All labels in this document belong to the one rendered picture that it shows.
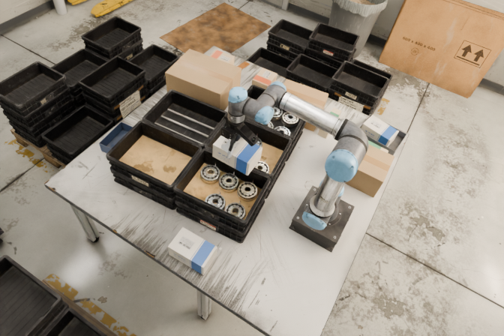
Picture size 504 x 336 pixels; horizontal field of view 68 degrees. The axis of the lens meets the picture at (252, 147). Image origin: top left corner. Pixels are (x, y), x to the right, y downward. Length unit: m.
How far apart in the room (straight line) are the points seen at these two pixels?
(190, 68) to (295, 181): 1.00
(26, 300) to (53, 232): 0.81
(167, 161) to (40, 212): 1.28
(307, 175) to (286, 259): 0.56
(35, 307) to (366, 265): 2.03
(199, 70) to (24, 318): 1.64
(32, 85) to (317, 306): 2.50
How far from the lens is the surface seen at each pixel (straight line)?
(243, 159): 1.70
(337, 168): 1.43
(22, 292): 2.29
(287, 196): 2.15
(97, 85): 3.11
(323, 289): 1.95
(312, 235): 1.99
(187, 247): 1.86
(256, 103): 1.51
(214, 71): 2.51
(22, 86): 3.27
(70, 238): 2.92
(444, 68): 4.51
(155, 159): 2.10
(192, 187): 1.97
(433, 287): 3.03
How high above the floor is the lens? 2.47
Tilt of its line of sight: 50 degrees down
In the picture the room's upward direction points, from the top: 8 degrees clockwise
